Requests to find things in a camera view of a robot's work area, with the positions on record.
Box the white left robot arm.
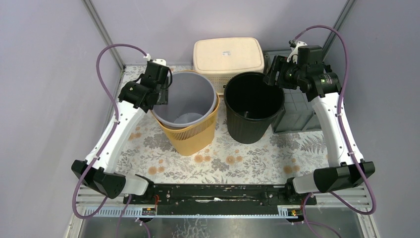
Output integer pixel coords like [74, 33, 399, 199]
[71, 59, 171, 204]

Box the grey plastic storage bin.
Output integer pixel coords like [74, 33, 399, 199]
[262, 48, 329, 134]

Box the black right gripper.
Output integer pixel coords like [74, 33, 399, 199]
[262, 55, 305, 90]

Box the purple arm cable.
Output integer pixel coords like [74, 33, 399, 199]
[293, 25, 377, 238]
[71, 43, 152, 220]

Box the floral patterned table mat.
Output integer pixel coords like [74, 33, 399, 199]
[116, 103, 328, 184]

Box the yellow bin with black liner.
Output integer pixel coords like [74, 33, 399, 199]
[151, 69, 220, 157]

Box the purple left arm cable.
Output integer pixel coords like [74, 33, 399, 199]
[71, 43, 152, 220]

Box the black round plastic bin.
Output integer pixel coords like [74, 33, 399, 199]
[223, 72, 285, 144]

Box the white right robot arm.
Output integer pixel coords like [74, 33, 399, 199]
[263, 42, 375, 204]

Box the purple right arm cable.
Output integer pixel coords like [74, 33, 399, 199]
[293, 25, 377, 238]

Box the grey round plastic bin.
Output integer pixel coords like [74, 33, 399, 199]
[152, 71, 217, 129]

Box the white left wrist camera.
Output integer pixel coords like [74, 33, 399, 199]
[143, 54, 167, 66]

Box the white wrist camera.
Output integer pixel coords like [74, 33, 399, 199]
[287, 40, 307, 64]
[143, 54, 167, 66]

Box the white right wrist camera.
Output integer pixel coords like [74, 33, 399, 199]
[287, 40, 307, 64]

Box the white slotted cable duct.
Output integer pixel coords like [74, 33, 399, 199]
[95, 204, 303, 221]

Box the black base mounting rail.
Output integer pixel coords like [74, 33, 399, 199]
[123, 183, 307, 211]

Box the cream perforated plastic basket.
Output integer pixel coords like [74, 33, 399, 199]
[193, 37, 264, 95]

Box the small circuit board right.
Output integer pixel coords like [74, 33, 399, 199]
[288, 209, 300, 217]

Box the small circuit board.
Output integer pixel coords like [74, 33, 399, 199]
[288, 209, 300, 217]
[141, 208, 156, 216]

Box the small circuit board left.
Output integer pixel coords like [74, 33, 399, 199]
[141, 208, 156, 216]

